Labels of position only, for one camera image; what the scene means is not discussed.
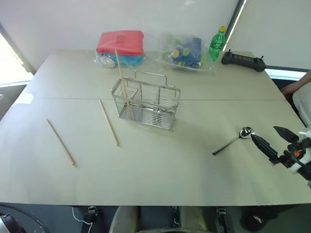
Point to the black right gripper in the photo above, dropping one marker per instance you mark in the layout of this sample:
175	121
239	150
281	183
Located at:
290	151

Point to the long wooden chopstick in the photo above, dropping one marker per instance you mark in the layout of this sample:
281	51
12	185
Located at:
60	142
109	122
135	94
120	70

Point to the bystander white garment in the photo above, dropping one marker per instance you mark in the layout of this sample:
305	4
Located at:
303	104

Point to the green plastic soda bottle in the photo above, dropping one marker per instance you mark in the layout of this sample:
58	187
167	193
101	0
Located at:
216	44

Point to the bystander bare hand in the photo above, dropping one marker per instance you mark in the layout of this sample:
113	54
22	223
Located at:
288	89

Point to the beige rounded shape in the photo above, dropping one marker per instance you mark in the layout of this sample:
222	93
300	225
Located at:
122	219

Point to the bystander bare forearm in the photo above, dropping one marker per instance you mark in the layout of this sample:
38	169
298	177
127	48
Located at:
303	80

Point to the clear bag with blue items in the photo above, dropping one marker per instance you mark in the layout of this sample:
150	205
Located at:
188	52

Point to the shiny metal spoon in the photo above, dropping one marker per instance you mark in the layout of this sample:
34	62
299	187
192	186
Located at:
245	132

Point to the bag with red blue cloths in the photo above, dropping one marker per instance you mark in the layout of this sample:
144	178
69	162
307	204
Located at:
121	42

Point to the black remote controller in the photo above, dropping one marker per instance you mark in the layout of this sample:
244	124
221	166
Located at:
243	60

